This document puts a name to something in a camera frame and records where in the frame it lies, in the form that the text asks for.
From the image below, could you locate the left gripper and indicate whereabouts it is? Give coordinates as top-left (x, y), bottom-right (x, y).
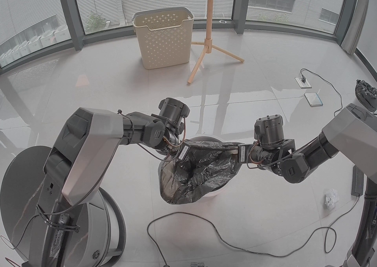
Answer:
top-left (163, 130), bottom-right (190, 161)

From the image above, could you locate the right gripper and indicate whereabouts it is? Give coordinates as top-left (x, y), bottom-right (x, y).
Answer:
top-left (237, 143), bottom-right (267, 170)

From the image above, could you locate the black plastic bag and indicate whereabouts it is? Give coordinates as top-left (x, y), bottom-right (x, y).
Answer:
top-left (157, 139), bottom-right (240, 205)
top-left (355, 80), bottom-right (377, 113)

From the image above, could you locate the white paper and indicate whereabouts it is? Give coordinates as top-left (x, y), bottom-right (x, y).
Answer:
top-left (324, 189), bottom-right (339, 210)

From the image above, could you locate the white trash bin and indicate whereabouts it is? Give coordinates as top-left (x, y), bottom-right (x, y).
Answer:
top-left (188, 136), bottom-right (240, 199)

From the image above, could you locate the black power adapter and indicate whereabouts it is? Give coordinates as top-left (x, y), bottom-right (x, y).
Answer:
top-left (351, 166), bottom-right (366, 197)

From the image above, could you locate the cream perforated plastic basket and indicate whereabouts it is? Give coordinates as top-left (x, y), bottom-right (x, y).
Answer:
top-left (132, 7), bottom-right (195, 70)

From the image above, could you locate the wooden coat rack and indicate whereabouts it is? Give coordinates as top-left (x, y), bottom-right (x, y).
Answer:
top-left (187, 0), bottom-right (245, 84)

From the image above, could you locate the white curtain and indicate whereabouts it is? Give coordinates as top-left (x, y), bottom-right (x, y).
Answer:
top-left (340, 0), bottom-right (377, 54)

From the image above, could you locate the black cable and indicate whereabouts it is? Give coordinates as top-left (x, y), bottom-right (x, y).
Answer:
top-left (300, 68), bottom-right (343, 117)
top-left (147, 196), bottom-right (360, 267)

